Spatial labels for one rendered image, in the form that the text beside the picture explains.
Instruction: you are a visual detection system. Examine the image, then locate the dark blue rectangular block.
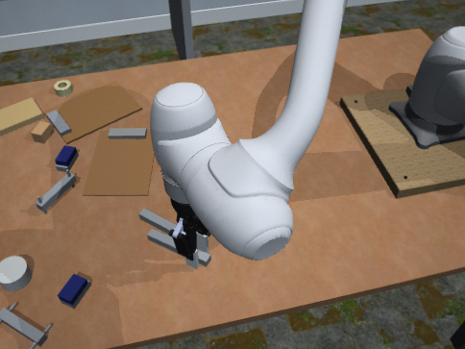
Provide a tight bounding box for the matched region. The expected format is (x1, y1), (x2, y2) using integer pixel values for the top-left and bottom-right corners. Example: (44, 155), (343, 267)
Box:
(58, 274), (91, 309)
(55, 145), (79, 172)

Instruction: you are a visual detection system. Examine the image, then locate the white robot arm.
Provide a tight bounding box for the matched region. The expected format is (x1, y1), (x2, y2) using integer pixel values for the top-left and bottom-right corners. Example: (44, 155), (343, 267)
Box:
(150, 0), (465, 261)

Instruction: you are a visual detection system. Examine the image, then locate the grey cylinder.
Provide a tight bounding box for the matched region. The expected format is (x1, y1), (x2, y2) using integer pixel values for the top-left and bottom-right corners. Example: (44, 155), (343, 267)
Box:
(0, 256), (32, 292)

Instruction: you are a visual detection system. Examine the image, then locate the beige tape roll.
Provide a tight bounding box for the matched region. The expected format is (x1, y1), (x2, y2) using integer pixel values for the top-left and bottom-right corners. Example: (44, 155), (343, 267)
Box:
(54, 80), (73, 97)

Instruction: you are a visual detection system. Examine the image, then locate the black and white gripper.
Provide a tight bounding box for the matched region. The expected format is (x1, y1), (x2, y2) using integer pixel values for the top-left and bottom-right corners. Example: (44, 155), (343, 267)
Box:
(169, 198), (210, 269)

